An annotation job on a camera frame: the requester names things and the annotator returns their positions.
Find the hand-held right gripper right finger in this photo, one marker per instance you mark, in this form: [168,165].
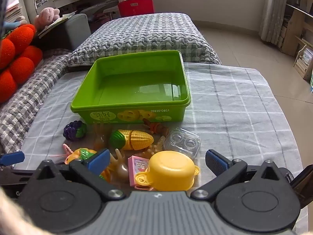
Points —
[216,162]

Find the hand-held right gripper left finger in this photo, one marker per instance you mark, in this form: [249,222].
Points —
[99,160]

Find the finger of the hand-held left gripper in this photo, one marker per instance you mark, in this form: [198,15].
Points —
[11,158]

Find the clear plastic lens case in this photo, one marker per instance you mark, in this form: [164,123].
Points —
[181,140]

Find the yellow toy pot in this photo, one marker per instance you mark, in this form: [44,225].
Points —
[171,169]

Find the green plastic box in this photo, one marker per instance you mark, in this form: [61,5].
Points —
[137,90]

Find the yellow green toy vegetable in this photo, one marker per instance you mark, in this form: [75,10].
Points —
[82,153]

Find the translucent beige toy squid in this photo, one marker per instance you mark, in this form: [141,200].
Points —
[122,169]

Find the pink toy shrimp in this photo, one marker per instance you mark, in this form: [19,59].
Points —
[66,148]

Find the pink toy carton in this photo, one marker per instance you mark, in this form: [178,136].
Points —
[137,167]

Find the purple toy grapes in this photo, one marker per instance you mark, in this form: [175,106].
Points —
[72,129]

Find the yellow toy corn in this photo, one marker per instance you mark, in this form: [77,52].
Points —
[139,138]

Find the grey checkered quilt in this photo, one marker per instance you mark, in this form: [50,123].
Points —
[29,98]

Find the orange brown toy vegetable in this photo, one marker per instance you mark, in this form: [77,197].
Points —
[156,127]

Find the dark brown panel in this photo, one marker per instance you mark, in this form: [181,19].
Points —
[303,183]

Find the orange flower cushion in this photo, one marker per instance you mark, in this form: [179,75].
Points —
[19,53]

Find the grey fabric ottoman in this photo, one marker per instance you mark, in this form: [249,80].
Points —
[73,33]

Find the blue plush toy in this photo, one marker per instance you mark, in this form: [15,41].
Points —
[14,24]

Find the small wooden cabinet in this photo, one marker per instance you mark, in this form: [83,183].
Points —
[304,61]

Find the grey quilted cushion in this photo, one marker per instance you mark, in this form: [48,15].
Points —
[146,34]

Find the open picture book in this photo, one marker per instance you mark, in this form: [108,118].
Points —
[55,23]

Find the pink plush toy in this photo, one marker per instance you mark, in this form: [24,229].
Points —
[47,16]

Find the stack of books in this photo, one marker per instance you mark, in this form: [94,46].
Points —
[13,11]

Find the white office chair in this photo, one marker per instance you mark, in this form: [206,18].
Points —
[105,11]

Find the red chair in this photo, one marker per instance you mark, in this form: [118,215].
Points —
[135,7]

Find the wooden bookshelf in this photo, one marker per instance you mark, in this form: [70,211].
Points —
[298,24]

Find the grey patterned curtain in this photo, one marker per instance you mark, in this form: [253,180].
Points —
[276,9]

